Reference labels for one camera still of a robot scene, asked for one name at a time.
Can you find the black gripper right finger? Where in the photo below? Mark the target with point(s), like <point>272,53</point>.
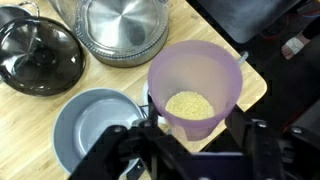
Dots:
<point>286,156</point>

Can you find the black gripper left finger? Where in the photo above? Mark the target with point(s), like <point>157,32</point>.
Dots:
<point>133,153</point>

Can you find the yellow grains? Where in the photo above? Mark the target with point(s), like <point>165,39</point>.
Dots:
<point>190,106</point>

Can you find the pink plastic cup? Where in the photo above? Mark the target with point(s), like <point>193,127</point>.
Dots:
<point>193,66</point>

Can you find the black glass pot lid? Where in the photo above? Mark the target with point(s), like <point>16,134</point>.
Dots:
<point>40,56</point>

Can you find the black perforated platform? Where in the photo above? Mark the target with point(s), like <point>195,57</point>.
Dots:
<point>246,16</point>

